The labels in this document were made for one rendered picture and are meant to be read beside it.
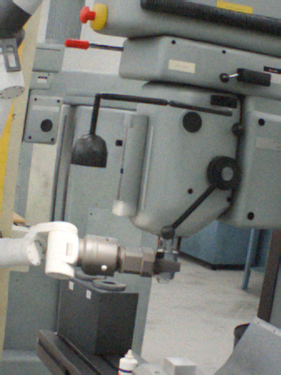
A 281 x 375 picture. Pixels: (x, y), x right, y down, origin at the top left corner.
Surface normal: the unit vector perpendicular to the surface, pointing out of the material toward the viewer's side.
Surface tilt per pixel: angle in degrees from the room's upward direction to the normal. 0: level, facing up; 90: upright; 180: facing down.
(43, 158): 90
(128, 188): 90
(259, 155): 90
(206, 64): 90
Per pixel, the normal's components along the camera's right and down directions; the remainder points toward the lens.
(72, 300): -0.84, -0.06
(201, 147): 0.38, 0.12
